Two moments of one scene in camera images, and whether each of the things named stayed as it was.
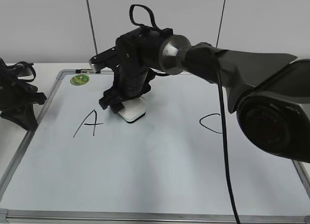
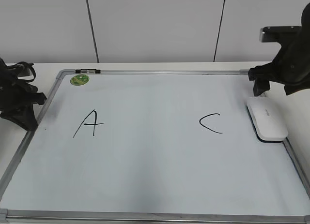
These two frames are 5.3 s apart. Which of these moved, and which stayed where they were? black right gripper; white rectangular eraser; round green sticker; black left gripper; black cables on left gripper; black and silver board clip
Moved: black right gripper; white rectangular eraser
Stayed: black and silver board clip; black cables on left gripper; round green sticker; black left gripper
